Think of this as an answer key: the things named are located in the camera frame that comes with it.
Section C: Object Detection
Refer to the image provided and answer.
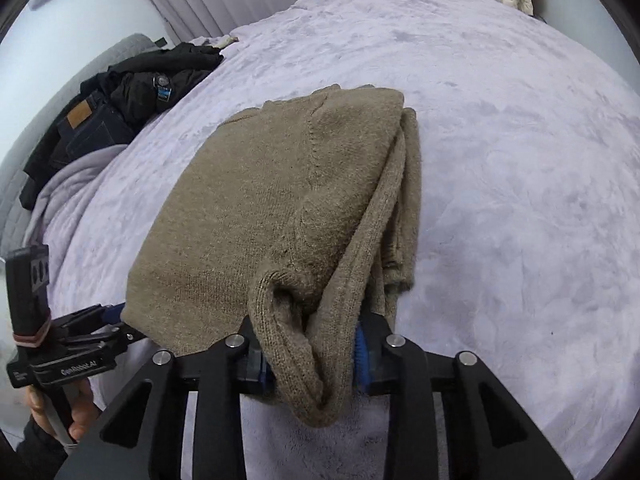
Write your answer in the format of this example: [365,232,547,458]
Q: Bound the lavender fleece blanket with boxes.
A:
[22,0,640,480]

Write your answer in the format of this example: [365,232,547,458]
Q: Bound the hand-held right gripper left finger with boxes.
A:
[55,316,274,480]

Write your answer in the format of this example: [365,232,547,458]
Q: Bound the dark blue jeans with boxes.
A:
[20,91,138,211]

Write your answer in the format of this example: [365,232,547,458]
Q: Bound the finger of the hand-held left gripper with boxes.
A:
[100,326,149,352]
[96,303,127,330]

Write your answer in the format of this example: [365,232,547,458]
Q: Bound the pile of dark clothes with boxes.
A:
[0,32,167,243]

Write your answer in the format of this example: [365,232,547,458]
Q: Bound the black jacket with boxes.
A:
[95,42,225,128]

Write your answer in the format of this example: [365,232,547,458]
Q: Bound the tan knit sweater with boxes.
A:
[120,85,425,428]

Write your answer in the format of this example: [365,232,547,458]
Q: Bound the person's left hand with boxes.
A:
[26,379,102,445]

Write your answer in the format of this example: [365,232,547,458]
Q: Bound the person's left forearm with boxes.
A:
[12,414,76,480]

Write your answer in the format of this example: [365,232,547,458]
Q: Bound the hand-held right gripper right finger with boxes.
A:
[355,312,574,480]

